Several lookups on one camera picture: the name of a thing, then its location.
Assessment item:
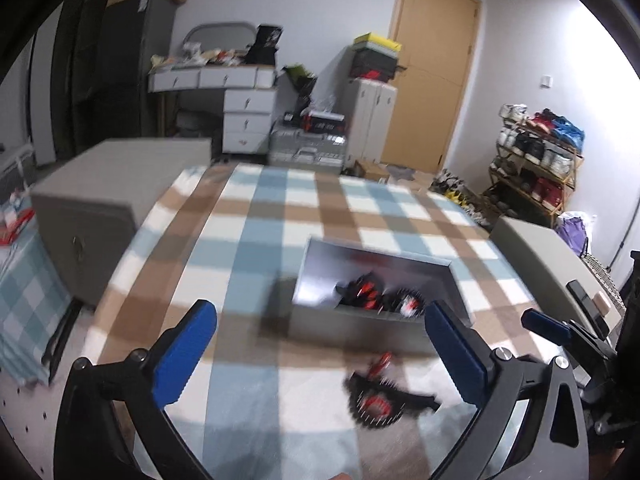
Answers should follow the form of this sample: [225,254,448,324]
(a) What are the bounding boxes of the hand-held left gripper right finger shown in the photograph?
[425,301,596,480]

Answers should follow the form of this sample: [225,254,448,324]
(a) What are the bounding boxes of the purple bag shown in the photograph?
[556,210,598,256]

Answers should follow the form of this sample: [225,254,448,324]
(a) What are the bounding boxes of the grey rectangular box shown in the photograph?
[289,235,473,353]

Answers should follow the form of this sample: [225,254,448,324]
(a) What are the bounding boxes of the clutter of small desk items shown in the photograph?
[152,45,251,69]

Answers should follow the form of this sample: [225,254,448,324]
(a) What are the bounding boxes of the white upright suitcase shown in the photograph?
[342,77,398,163]

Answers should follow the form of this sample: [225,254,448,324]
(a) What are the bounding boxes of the silver suitcase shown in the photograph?
[269,127,348,173]

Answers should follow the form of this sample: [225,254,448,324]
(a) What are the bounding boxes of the plain grey cabinet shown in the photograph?
[489,216,626,322]

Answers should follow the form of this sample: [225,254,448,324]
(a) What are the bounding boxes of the teal checked cloth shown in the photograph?
[0,240,74,387]

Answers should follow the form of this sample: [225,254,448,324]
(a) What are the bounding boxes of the pile of loose shoes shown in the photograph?
[430,170,493,226]

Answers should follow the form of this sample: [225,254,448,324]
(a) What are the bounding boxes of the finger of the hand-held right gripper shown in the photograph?
[567,280,611,339]
[521,309,618,367]

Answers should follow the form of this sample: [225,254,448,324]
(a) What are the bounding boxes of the white pegboard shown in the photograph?
[0,360,101,480]

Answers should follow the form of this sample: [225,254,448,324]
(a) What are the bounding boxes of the black wrapped flower bouquet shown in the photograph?
[282,64,318,111]

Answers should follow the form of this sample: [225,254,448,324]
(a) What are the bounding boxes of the black cable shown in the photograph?
[612,200,634,268]

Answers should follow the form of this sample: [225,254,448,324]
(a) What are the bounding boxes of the wicker basket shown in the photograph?
[582,252,626,306]

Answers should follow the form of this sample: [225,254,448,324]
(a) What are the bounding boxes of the wooden door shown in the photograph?
[382,0,482,176]

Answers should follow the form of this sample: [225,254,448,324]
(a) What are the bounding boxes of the grey cabinet with handle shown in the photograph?
[30,137,213,308]

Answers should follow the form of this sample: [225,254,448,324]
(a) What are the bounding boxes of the brown cardboard box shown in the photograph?
[357,160,391,181]

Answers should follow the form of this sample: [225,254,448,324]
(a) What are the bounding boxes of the checked tablecloth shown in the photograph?
[82,162,551,480]

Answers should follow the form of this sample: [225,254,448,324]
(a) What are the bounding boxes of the black bag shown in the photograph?
[247,25,285,66]

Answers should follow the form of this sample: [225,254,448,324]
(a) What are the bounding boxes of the black wardrobe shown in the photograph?
[25,0,126,166]

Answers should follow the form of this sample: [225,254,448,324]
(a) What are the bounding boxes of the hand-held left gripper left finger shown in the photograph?
[54,300,217,480]

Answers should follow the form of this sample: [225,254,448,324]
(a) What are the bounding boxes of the black and red shoe box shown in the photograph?
[350,65,396,82]

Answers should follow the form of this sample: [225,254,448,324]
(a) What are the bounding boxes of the dark grey refrigerator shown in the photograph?
[100,0,176,141]

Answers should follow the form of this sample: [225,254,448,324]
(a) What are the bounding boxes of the red packet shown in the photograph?
[0,210,37,247]

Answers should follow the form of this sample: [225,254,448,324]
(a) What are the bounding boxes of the red and silver clip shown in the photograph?
[367,351,397,373]

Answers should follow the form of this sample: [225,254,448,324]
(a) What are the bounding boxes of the rows of racked shoes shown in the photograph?
[496,104,586,211]

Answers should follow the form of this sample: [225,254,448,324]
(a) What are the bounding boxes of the white desk with drawers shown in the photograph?
[148,65,278,153]

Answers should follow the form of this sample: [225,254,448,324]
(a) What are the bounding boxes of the grey floor rug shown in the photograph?
[385,165,419,184]

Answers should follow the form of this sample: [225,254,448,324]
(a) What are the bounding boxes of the black box with red trim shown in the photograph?
[302,112,347,134]

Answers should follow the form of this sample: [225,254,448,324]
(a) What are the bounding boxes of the grey arched mirror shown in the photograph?
[181,22,256,58]

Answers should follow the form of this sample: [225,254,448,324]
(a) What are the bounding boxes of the black cord bundle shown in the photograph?
[335,272,396,313]

